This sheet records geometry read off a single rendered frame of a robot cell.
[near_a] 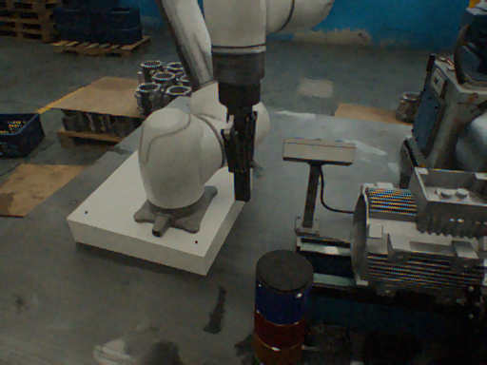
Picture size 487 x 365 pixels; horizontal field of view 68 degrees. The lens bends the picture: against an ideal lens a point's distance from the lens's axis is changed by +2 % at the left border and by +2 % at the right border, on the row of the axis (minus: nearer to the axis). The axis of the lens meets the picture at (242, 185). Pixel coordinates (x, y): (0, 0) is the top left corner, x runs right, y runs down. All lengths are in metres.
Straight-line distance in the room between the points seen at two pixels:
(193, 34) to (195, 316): 0.68
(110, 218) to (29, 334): 0.31
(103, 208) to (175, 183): 0.27
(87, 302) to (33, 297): 0.13
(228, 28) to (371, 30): 5.77
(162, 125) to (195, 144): 0.08
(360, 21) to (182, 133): 5.60
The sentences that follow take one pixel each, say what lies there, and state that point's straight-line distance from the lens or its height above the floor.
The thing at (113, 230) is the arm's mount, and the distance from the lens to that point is 0.98.
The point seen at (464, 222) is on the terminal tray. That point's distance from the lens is 0.70.
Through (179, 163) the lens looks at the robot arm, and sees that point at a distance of 0.83.
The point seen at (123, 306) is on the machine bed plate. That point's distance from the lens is 0.91.
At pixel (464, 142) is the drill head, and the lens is 1.09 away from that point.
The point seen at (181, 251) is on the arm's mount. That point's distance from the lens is 0.90.
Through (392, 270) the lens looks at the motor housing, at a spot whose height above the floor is 1.02.
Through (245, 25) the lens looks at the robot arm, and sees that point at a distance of 0.58.
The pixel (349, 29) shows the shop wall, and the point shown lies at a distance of 6.32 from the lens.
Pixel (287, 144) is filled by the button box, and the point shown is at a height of 1.07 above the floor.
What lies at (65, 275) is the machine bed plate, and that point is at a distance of 1.03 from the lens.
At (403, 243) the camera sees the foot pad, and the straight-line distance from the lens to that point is 0.66.
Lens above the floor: 1.50
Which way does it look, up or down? 35 degrees down
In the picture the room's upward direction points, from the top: straight up
